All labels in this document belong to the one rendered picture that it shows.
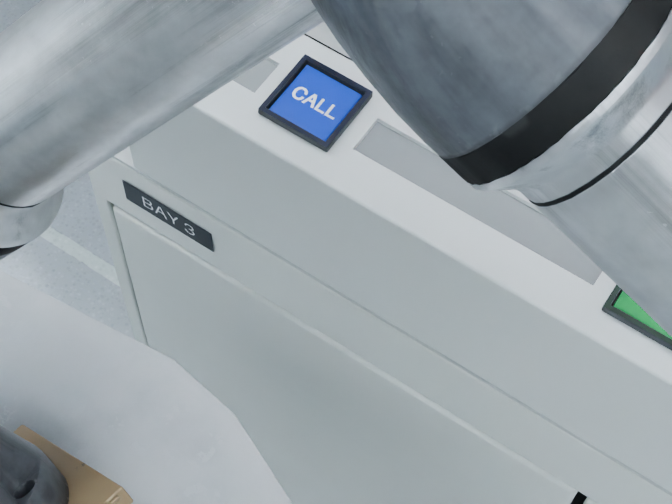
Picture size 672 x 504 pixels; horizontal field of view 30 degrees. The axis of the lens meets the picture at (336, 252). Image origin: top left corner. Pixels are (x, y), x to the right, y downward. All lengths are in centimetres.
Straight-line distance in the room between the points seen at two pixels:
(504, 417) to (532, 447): 3
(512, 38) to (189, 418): 56
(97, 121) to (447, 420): 48
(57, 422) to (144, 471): 7
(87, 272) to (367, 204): 112
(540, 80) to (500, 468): 67
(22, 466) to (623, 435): 39
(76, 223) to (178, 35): 137
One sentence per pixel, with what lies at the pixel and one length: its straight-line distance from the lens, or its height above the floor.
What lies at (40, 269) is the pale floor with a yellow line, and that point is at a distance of 191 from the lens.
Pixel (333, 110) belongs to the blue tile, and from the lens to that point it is 84.
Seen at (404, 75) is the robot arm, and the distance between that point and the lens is 40.
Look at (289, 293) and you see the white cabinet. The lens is 99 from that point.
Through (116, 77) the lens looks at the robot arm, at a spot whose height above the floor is 117.
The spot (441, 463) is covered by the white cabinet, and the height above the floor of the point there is 63.
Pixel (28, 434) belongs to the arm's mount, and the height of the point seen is 89.
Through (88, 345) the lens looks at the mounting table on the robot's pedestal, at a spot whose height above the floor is 82.
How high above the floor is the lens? 165
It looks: 61 degrees down
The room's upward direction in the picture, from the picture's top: 3 degrees clockwise
